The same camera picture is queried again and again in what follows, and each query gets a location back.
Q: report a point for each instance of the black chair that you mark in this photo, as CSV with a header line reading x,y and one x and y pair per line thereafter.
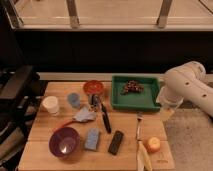
x,y
17,87

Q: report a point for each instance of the red yellow apple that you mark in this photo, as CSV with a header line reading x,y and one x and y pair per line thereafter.
x,y
153,144

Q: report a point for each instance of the purple bowl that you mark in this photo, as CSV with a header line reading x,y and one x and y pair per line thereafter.
x,y
64,141

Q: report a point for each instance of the red bowl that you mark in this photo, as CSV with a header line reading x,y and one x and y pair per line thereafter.
x,y
93,87

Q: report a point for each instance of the dark grape bunch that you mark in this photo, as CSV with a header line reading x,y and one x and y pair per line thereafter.
x,y
132,86

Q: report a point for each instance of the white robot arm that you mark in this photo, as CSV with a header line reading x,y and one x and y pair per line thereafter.
x,y
186,82

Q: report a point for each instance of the light blue small cup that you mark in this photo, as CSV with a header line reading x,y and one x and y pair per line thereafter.
x,y
74,100

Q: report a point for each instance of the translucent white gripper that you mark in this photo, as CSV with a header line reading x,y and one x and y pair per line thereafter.
x,y
167,110

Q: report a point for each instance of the black handled knife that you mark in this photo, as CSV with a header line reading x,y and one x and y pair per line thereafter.
x,y
105,118

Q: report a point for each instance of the white paper cup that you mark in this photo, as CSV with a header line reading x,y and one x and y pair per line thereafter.
x,y
51,104

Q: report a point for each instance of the green plastic tray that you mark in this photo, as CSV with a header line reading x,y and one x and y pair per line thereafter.
x,y
143,101

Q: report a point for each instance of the blue sponge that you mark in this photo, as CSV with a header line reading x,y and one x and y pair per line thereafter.
x,y
92,139

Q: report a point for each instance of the black can opener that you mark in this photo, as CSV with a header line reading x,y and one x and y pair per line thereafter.
x,y
94,101

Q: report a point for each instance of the yellow banana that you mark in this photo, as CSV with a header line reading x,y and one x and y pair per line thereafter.
x,y
144,156

